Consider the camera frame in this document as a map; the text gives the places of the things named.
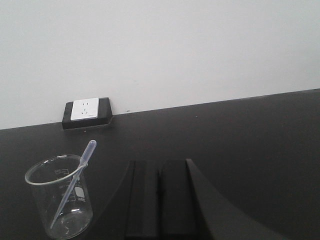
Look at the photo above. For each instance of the white socket on black box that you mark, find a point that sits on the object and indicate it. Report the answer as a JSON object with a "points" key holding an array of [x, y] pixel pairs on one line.
{"points": [[87, 113]]}

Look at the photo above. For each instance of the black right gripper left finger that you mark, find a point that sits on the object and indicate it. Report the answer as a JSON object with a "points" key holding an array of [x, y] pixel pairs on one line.
{"points": [[143, 210]]}

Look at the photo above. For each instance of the clear plastic pipette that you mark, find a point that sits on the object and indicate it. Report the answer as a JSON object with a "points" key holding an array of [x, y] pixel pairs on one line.
{"points": [[83, 162]]}

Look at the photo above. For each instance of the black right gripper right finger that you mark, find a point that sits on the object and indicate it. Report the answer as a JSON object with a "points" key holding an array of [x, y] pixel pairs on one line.
{"points": [[193, 209]]}

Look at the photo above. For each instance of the clear glass beaker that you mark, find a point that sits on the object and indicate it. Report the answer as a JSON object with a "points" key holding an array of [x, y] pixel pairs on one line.
{"points": [[49, 180]]}

